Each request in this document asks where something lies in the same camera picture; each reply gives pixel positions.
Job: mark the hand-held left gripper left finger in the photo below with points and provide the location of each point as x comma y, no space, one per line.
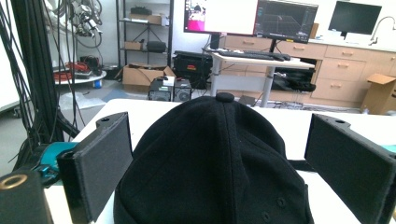
102,161

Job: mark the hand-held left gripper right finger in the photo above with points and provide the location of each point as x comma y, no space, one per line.
348,161

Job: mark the black baseball cap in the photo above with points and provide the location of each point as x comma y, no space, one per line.
211,165

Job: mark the teal clamp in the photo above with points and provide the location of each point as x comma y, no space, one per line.
53,158

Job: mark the tall cardboard box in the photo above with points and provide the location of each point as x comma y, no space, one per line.
378,93

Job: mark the round white table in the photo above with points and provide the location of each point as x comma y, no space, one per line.
81,79

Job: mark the black computer unit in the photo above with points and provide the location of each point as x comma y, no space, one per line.
160,90

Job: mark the open cardboard box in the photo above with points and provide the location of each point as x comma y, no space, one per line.
140,76

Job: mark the wooden drawer cabinet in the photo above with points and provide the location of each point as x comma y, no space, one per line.
342,68

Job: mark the grey computer unit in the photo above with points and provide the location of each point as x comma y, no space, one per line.
182,90

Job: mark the white standing desk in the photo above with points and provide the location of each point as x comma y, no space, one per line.
264,67

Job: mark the black equipment case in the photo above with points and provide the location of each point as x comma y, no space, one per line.
192,67

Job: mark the chrome faucet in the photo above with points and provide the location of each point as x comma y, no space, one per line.
380,29

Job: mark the black metal shelf rack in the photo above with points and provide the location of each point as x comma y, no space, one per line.
144,31

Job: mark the black keyboard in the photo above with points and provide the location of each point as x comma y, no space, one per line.
253,55

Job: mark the black monitor switched off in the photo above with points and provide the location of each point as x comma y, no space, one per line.
353,17

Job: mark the monitor with dark screen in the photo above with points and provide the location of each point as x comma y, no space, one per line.
285,20

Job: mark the monitor with white screen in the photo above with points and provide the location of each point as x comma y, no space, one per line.
224,15

